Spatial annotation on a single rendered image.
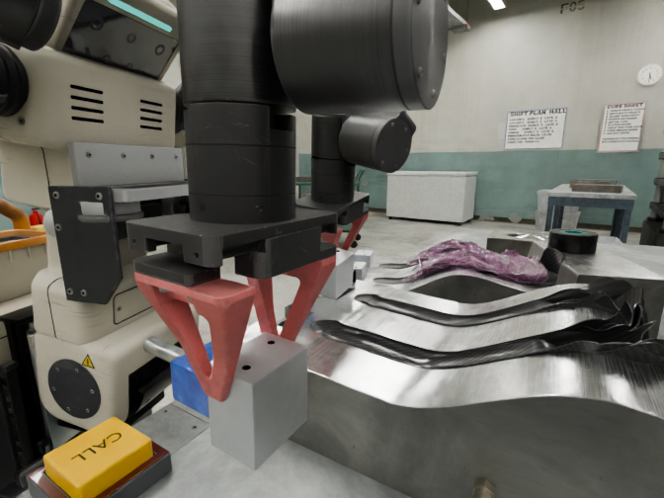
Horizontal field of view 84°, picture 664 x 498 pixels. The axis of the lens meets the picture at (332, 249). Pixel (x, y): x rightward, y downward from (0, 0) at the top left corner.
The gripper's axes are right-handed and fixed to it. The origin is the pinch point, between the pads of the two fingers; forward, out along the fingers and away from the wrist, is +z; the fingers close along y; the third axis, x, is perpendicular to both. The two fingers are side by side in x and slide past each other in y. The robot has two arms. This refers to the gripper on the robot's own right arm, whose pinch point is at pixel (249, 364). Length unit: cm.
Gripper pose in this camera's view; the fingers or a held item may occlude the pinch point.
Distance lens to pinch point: 24.4
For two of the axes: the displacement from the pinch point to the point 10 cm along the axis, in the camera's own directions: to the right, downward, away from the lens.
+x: -8.5, -1.4, 5.1
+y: 5.3, -1.8, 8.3
